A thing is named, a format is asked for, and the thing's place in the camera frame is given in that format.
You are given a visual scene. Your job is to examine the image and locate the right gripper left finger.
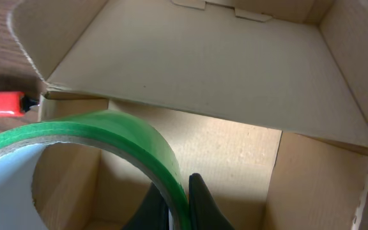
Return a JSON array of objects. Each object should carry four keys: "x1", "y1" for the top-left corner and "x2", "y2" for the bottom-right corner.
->
[{"x1": 122, "y1": 183, "x2": 169, "y2": 230}]

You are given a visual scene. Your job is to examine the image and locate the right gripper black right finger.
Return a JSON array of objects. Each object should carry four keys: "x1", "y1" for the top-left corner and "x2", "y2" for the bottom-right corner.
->
[{"x1": 188, "y1": 173, "x2": 234, "y2": 230}]

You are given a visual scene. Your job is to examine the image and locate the green tape roll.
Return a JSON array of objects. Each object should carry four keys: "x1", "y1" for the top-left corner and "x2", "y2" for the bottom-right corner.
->
[{"x1": 0, "y1": 110, "x2": 191, "y2": 229}]

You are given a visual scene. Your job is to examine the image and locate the brown cardboard box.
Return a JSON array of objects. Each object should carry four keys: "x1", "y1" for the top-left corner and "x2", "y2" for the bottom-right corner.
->
[{"x1": 7, "y1": 0, "x2": 368, "y2": 229}]

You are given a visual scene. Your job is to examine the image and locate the red stapler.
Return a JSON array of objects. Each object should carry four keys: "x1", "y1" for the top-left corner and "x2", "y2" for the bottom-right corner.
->
[{"x1": 0, "y1": 91, "x2": 39, "y2": 117}]

